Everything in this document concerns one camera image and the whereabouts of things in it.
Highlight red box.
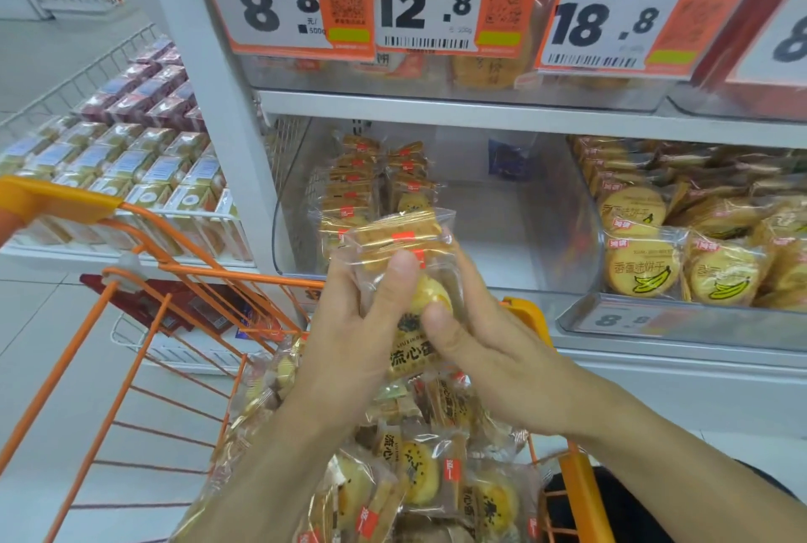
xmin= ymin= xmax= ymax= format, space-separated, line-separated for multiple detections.
xmin=80 ymin=274 xmax=285 ymax=335

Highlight group of banana biscuit packets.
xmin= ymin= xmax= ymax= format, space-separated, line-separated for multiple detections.
xmin=570 ymin=135 xmax=807 ymax=314

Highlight red carton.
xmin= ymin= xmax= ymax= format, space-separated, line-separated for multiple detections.
xmin=690 ymin=0 xmax=807 ymax=120

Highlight rows of egg yolk packets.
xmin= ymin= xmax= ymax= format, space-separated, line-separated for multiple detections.
xmin=309 ymin=132 xmax=442 ymax=272

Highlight pile of pastry packets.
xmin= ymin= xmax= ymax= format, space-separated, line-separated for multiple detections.
xmin=188 ymin=334 xmax=543 ymax=543

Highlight egg-yolk pastry packet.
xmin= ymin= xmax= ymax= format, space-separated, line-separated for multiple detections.
xmin=368 ymin=379 xmax=425 ymax=425
xmin=343 ymin=208 xmax=467 ymax=383

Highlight person's right leg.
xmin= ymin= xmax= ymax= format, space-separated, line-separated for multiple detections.
xmin=545 ymin=460 xmax=799 ymax=543

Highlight orange shopping cart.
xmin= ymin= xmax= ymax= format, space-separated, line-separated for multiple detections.
xmin=0 ymin=175 xmax=616 ymax=543

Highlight blue paper label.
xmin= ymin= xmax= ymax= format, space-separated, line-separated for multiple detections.
xmin=488 ymin=140 xmax=534 ymax=182

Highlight white metal store shelf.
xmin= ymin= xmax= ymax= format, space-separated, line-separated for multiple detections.
xmin=135 ymin=0 xmax=807 ymax=443

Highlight person's left hand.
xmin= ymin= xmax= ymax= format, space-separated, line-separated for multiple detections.
xmin=294 ymin=249 xmax=420 ymax=431

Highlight person's right hand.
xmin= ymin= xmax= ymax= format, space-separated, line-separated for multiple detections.
xmin=420 ymin=245 xmax=601 ymax=441

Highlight white wire rack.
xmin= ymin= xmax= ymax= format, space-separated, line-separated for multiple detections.
xmin=0 ymin=22 xmax=256 ymax=270

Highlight pile of golden cake packets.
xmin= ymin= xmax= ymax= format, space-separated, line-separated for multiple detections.
xmin=451 ymin=54 xmax=530 ymax=90

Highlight person's left forearm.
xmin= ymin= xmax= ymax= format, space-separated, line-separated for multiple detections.
xmin=170 ymin=397 xmax=367 ymax=543

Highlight group of silver boxed cakes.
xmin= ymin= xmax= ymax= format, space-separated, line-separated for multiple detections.
xmin=0 ymin=34 xmax=253 ymax=263

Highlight person's right forearm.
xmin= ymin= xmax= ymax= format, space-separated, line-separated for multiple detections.
xmin=567 ymin=384 xmax=807 ymax=543

